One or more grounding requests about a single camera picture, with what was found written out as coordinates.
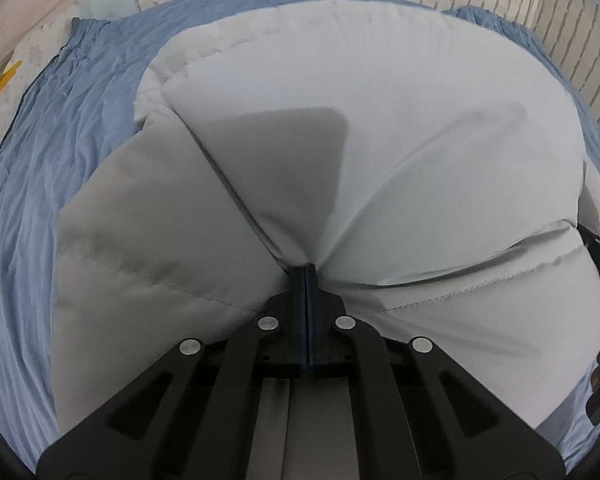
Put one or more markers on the blue bed sheet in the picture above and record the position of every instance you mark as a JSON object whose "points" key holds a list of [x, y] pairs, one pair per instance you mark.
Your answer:
{"points": [[75, 114]]}

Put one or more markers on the light grey down jacket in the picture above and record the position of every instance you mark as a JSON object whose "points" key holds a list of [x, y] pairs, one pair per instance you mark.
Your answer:
{"points": [[433, 168]]}

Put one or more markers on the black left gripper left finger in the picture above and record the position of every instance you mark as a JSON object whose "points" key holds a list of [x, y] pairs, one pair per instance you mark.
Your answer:
{"points": [[202, 411]]}

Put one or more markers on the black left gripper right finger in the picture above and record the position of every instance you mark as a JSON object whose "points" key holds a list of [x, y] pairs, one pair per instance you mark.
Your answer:
{"points": [[416, 414]]}

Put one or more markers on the floral mattress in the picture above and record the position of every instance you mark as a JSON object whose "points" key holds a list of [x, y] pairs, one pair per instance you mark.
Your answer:
{"points": [[32, 54]]}

